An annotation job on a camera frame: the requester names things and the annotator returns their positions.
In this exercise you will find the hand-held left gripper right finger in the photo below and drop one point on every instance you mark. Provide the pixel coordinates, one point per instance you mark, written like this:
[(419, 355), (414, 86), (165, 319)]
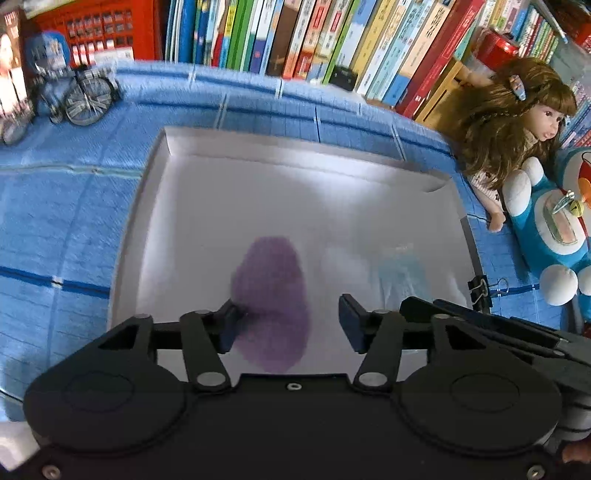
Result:
[(349, 323)]

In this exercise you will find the light blue soft toy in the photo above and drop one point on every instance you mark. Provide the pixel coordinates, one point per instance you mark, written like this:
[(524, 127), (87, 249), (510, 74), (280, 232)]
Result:
[(401, 277)]

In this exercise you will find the small black box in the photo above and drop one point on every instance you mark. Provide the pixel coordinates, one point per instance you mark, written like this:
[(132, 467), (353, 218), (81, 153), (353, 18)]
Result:
[(344, 77)]

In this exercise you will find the brown-haired doll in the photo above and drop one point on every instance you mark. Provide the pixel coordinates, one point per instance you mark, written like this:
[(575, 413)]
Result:
[(498, 120)]

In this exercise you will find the blue round card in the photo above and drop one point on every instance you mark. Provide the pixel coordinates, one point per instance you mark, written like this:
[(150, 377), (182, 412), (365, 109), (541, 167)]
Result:
[(46, 48)]

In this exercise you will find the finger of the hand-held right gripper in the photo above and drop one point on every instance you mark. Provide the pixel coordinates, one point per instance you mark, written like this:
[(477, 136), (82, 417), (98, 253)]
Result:
[(531, 326), (438, 310)]

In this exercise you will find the blue cat plush toy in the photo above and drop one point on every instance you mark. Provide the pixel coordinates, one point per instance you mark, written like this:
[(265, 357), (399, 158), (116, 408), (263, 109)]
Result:
[(535, 217)]

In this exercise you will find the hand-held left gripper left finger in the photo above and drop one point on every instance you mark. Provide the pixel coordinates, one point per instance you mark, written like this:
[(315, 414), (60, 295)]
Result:
[(226, 328)]

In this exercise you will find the blue checked tablecloth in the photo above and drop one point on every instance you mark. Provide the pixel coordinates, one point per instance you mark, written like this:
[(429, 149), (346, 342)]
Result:
[(60, 221)]

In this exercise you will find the white cardboard box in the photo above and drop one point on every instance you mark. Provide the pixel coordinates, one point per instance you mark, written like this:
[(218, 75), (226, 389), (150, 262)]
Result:
[(277, 194)]

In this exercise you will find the purple fluffy plush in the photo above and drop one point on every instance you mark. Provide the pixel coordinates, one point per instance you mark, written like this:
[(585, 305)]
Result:
[(272, 286)]

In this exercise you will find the person's right hand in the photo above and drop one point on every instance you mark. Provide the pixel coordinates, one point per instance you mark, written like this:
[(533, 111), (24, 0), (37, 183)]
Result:
[(577, 453)]

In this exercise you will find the black binder clip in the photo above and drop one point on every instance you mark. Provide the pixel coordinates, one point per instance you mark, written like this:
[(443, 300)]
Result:
[(478, 288)]

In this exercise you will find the standing photo card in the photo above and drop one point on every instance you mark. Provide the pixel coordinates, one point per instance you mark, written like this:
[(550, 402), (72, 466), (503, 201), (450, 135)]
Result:
[(11, 69)]

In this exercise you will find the row of upright books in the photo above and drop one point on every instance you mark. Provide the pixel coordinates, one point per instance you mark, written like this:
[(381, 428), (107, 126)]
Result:
[(300, 37)]

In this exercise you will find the red plastic crate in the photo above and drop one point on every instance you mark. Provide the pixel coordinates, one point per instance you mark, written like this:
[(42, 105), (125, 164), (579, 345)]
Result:
[(138, 23)]

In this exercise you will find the red can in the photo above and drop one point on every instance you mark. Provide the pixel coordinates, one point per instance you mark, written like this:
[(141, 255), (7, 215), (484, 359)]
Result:
[(496, 48)]

